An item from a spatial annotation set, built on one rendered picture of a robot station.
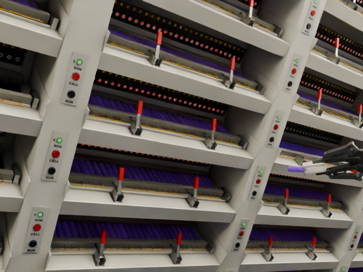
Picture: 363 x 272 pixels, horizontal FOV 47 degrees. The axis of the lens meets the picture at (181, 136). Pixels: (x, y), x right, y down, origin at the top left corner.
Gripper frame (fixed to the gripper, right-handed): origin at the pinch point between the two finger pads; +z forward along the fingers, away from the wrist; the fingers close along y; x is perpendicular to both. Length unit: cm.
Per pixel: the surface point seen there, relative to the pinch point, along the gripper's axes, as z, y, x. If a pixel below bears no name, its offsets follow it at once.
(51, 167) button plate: 47, 36, 59
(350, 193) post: -2, -35, -46
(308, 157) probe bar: 5.8, -5.1, -21.6
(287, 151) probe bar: 10.3, 2.0, -12.4
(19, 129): 48, 47, 62
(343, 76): -12.3, 20.3, -30.0
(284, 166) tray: 10.8, -0.3, -5.0
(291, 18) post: -3.2, 47.4, -11.6
